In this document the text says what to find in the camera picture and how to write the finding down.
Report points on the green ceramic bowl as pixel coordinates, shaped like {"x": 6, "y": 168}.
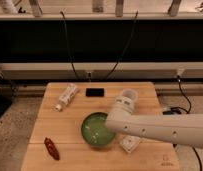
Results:
{"x": 94, "y": 131}

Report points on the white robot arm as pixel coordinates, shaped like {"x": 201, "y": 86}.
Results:
{"x": 177, "y": 129}

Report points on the black smartphone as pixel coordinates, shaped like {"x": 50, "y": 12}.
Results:
{"x": 94, "y": 92}

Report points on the white tube bottle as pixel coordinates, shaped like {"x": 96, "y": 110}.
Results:
{"x": 66, "y": 97}

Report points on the white square box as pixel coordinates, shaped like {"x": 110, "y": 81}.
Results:
{"x": 130, "y": 143}

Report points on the red brown chili pepper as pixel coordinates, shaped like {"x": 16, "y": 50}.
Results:
{"x": 52, "y": 150}

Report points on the black equipment at left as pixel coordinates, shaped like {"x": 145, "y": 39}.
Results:
{"x": 6, "y": 102}

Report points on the wall socket outlet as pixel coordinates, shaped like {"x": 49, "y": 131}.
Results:
{"x": 89, "y": 74}

